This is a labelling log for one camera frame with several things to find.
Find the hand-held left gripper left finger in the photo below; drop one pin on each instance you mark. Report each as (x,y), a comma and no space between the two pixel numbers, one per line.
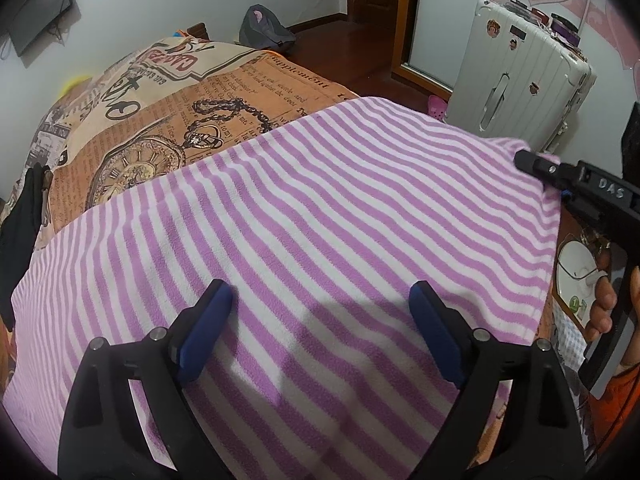
(210,330)

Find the black wall television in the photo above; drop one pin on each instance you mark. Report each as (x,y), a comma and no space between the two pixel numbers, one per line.
(35,15)

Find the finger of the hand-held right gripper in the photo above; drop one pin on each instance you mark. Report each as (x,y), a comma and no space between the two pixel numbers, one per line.
(537,165)

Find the light checked cloth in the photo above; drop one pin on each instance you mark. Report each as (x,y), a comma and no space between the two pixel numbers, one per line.
(567,340)

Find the person's right hand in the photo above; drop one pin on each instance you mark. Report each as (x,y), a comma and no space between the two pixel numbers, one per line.
(602,305)

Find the pink slipper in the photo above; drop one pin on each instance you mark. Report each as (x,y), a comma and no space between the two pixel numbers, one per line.
(435,106)

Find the black cloth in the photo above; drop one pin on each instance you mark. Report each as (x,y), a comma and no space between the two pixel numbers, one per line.
(20,230)

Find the printed blanket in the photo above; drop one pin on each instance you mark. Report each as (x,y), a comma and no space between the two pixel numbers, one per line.
(200,110)

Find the dark purple case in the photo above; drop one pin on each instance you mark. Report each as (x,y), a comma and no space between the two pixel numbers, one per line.
(565,32)

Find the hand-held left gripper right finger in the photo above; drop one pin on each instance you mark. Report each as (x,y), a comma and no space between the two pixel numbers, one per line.
(435,330)

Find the grey backpack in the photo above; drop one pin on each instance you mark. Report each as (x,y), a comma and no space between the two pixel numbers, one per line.
(262,30)

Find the white suitcase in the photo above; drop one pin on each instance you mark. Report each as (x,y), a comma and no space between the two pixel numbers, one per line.
(515,80)

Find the white round device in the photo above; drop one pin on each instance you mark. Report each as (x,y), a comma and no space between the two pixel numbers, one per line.
(572,265)

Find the wood framed sliding door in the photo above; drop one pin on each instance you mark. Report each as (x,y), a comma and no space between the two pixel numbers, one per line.
(435,20)

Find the pink white striped towel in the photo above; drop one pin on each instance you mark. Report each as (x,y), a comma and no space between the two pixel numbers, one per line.
(300,220)

